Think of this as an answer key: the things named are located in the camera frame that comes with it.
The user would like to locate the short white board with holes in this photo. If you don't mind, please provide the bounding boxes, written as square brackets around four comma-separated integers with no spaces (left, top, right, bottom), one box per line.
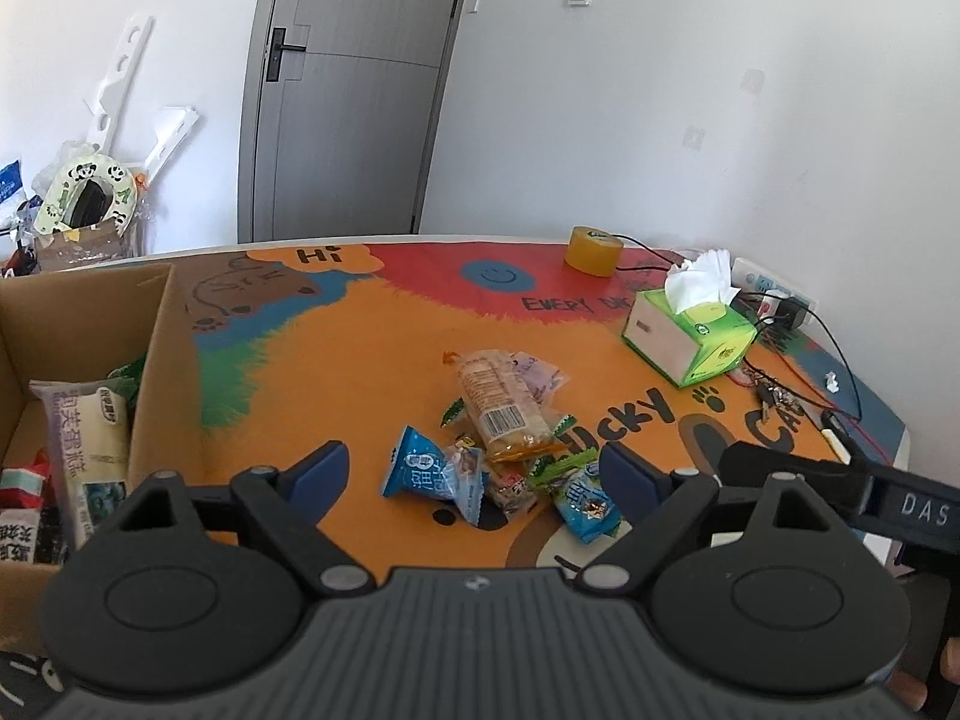
[139,106,202,181]

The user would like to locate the bunch of keys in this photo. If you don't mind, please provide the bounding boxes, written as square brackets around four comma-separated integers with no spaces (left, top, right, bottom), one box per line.
[742,367,807,421]

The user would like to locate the light blue cartoon snack packet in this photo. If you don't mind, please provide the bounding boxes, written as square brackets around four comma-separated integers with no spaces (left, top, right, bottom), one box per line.
[559,465,623,545]

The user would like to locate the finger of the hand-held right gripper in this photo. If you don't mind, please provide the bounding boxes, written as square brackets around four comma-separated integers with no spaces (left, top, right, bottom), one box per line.
[716,441,872,520]

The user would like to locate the long purple white cake packet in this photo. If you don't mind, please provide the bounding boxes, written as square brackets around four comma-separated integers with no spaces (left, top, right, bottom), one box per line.
[30,379,140,552]

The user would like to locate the small green snack packet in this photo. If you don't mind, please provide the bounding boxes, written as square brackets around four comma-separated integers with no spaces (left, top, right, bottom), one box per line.
[525,454,593,492]

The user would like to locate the yellow tape roll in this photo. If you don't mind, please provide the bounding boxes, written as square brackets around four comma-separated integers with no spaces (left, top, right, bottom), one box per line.
[564,225,623,277]

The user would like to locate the panda print seat ring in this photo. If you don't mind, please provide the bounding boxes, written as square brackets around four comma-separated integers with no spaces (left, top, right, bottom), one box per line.
[34,150,140,237]

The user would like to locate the black cable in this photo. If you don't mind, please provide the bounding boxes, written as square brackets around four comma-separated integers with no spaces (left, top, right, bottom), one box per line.
[615,234,863,421]

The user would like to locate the colourful printed table mat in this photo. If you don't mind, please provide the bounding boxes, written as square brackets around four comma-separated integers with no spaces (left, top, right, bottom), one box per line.
[0,236,910,702]

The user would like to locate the grey door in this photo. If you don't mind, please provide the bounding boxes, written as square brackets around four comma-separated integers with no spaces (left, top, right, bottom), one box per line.
[238,0,481,245]

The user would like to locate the black door handle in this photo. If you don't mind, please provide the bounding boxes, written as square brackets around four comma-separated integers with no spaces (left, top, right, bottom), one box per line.
[266,28,308,83]

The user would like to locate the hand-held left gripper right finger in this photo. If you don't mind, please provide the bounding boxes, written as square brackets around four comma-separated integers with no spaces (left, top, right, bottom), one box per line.
[576,441,857,601]

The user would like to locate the green white tissue box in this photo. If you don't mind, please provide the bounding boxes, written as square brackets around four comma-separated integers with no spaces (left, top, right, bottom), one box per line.
[621,247,758,389]

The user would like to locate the brown cardboard box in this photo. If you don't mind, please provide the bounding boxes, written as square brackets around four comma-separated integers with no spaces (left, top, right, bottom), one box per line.
[0,262,202,661]

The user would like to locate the clear biscuit packet orange ends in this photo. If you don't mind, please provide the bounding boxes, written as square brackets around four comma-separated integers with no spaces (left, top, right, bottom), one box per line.
[442,349,575,462]

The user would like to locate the black charger plug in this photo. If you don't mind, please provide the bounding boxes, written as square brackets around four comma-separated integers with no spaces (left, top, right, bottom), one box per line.
[765,292,815,331]

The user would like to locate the small clear candy packet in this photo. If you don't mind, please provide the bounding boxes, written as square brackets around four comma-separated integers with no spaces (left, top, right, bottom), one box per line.
[442,439,488,482]

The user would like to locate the clear packet purple print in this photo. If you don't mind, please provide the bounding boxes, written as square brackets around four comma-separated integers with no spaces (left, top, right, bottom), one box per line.
[514,351,571,400]

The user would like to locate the white power strip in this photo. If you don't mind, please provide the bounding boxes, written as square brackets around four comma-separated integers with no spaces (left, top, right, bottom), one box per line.
[731,256,818,327]

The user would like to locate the long white board with holes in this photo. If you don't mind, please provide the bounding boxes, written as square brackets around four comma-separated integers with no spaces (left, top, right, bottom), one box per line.
[84,13,155,158]

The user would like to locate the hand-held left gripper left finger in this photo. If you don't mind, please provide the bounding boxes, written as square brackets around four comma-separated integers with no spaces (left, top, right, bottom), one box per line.
[124,441,377,601]

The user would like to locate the red cable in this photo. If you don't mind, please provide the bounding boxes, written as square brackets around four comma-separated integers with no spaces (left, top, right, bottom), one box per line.
[750,360,901,467]

